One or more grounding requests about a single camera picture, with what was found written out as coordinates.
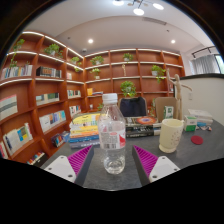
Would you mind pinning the window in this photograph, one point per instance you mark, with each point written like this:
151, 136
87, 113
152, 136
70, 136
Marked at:
220, 64

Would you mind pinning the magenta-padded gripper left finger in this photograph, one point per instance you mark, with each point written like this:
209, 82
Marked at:
60, 166

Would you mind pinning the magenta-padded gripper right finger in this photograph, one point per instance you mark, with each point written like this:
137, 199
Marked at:
163, 166

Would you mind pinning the black track light rail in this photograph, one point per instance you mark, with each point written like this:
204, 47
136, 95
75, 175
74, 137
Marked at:
203, 50

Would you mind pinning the stack of white boxes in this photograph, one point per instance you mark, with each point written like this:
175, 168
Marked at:
201, 115

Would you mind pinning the chair with dark jacket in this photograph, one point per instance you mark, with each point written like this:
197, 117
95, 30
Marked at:
133, 107

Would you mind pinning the clear plastic water bottle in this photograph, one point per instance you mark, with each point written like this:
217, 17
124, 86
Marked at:
112, 136

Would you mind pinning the white wall switch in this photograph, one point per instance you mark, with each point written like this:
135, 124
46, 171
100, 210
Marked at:
190, 96

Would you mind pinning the small green and white box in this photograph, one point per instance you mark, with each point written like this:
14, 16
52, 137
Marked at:
190, 123

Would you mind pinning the flat round red coaster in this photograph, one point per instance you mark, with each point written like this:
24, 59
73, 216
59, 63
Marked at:
197, 140

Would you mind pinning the wooden shelf unit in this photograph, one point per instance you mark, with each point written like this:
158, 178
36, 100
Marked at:
50, 96

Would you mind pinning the stack of colourful books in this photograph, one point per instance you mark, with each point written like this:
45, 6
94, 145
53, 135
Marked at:
85, 131

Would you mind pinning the ceiling air vent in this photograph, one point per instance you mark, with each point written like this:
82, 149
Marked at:
154, 20

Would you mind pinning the grey curtain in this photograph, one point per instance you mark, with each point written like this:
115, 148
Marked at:
204, 65

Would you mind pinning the group of ceiling lights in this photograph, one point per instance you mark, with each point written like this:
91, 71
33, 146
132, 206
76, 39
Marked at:
138, 11

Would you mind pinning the cream mug with red print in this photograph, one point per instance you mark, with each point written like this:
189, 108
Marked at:
170, 135

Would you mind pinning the tan chair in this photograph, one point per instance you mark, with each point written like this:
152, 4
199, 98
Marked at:
160, 105

